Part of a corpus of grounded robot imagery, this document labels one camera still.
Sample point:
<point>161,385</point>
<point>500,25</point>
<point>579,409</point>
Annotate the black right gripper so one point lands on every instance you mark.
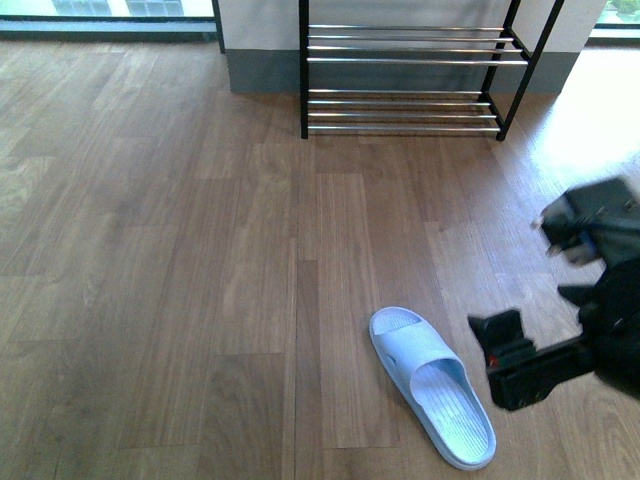
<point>519,375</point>

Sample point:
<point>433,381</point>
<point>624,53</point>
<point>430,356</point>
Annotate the light blue slide slipper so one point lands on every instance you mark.
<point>434,382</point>

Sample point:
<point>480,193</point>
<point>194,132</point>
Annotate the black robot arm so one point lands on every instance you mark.
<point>610,327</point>

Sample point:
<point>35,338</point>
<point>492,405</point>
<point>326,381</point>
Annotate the black metal shoe rack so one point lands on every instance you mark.
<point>433,80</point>

